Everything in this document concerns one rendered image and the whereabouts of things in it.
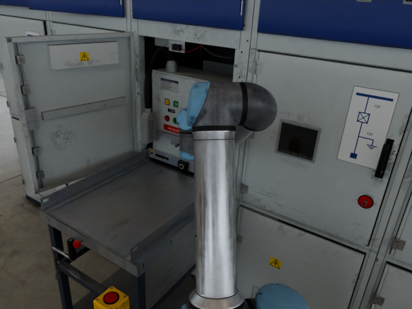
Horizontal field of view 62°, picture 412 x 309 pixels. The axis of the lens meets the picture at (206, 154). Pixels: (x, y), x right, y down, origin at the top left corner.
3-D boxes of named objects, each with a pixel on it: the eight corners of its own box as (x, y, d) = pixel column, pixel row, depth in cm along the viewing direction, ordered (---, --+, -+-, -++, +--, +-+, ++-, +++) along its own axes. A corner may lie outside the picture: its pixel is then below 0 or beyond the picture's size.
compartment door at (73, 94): (29, 189, 174) (0, 35, 142) (133, 155, 216) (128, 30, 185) (35, 194, 170) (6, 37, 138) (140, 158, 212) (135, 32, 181)
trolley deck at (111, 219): (138, 278, 130) (137, 265, 128) (39, 219, 160) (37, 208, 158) (227, 200, 183) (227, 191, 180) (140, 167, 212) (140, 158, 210)
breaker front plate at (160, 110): (221, 175, 183) (227, 86, 163) (152, 151, 206) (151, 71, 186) (222, 174, 184) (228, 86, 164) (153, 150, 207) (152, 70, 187)
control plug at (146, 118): (147, 144, 192) (146, 114, 185) (141, 141, 194) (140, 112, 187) (156, 140, 198) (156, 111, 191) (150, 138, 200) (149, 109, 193)
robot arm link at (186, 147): (207, 161, 144) (207, 131, 142) (180, 162, 142) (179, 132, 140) (203, 157, 153) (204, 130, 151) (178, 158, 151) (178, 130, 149)
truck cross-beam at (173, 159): (224, 184, 184) (225, 174, 181) (148, 156, 210) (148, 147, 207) (228, 180, 188) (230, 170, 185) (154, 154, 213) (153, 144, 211)
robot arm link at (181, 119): (175, 131, 141) (174, 107, 140) (185, 129, 153) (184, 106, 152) (196, 132, 139) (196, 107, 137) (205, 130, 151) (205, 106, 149)
